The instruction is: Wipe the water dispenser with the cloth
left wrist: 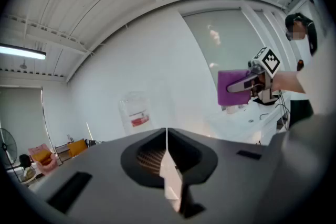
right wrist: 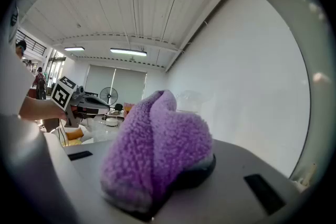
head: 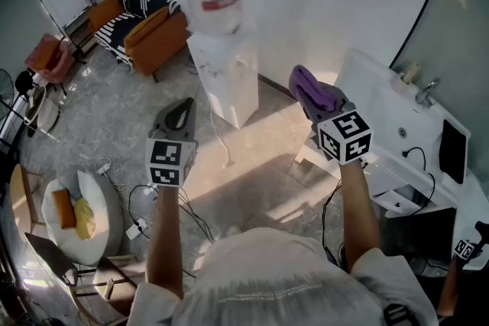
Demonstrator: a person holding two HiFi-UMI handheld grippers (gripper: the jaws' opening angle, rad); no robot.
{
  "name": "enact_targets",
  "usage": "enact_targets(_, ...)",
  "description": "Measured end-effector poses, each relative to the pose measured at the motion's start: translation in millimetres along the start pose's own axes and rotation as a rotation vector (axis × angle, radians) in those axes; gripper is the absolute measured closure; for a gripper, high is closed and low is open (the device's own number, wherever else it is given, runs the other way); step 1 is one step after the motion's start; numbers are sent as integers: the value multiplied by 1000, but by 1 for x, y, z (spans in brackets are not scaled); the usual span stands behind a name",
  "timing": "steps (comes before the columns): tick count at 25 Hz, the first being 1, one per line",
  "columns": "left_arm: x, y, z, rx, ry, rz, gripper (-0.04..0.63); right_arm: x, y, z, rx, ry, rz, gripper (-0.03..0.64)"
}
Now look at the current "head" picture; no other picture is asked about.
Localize orange pillow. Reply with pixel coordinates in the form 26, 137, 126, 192
51, 189, 77, 230

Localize person's left forearm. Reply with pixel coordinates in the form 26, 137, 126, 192
146, 183, 185, 299

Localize white bean bag chair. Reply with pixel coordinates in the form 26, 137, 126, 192
40, 169, 125, 266

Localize white sink cabinet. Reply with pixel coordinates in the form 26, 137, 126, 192
293, 47, 473, 219

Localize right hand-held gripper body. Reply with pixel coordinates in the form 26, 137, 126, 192
304, 83, 374, 167

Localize yellow cloth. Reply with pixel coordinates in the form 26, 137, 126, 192
73, 198, 96, 240

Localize person's right forearm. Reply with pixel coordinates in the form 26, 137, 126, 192
338, 160, 382, 274

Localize black-white striped blanket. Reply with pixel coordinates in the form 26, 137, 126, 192
93, 0, 183, 66

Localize small wooden box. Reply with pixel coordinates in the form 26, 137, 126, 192
399, 63, 421, 86

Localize round wooden table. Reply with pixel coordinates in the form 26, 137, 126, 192
9, 163, 41, 236

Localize orange sofa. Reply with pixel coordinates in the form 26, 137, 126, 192
86, 0, 190, 83

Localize another person's forearm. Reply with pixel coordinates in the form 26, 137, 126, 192
435, 259, 464, 318

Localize wooden shelf rack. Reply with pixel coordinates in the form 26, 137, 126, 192
62, 7, 99, 55

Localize white power strip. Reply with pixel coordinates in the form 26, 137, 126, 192
125, 217, 149, 240

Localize white round stool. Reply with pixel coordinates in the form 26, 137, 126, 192
36, 97, 62, 135

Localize black cable with plug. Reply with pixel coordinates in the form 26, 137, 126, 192
400, 147, 437, 207

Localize black floor cables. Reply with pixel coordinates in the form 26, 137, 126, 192
128, 182, 215, 245

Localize person's white t-shirt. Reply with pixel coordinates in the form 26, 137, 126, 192
128, 227, 440, 326

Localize chrome faucet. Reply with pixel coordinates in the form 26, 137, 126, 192
414, 76, 442, 108

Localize orange cushion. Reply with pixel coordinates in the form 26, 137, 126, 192
124, 6, 170, 50
87, 0, 124, 32

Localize black standing fan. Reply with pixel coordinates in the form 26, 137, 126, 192
0, 68, 17, 119

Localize black bag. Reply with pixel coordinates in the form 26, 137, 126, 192
15, 70, 36, 96

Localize pink armchair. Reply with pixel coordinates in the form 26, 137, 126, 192
24, 33, 76, 84

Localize purple fleece cloth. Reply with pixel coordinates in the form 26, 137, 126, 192
288, 64, 342, 114

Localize beige hat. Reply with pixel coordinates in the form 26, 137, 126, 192
28, 86, 47, 115

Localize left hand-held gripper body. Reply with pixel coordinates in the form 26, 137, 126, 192
144, 97, 198, 188

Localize white power cable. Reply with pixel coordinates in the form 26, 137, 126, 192
193, 82, 235, 169

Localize white water dispenser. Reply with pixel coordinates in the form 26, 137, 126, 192
186, 32, 260, 130

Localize white charger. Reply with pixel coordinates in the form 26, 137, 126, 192
95, 159, 115, 176

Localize black chair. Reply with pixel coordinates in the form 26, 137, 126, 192
23, 231, 139, 318

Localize black tablet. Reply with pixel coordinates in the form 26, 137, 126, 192
438, 118, 468, 185

